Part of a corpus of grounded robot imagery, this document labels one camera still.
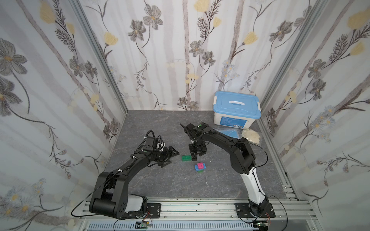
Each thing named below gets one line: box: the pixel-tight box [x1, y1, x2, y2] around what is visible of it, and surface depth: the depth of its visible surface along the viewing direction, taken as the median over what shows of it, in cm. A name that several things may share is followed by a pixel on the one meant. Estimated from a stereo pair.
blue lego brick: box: [194, 163, 207, 172], surface depth 86 cm
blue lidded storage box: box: [212, 90, 262, 129], surface depth 104 cm
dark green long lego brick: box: [181, 154, 193, 162], surface depth 95 cm
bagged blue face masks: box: [214, 127, 244, 140], surface depth 110 cm
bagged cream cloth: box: [241, 128, 261, 145], surface depth 106 cm
